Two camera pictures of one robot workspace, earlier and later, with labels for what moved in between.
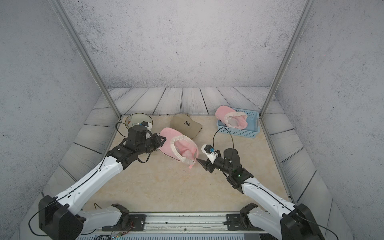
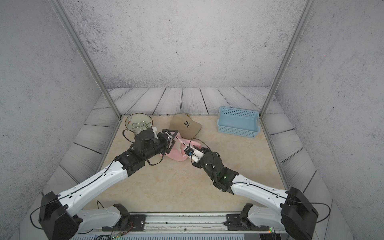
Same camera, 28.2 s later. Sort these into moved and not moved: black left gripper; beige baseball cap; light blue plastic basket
Moved: black left gripper
Not moved: light blue plastic basket; beige baseball cap
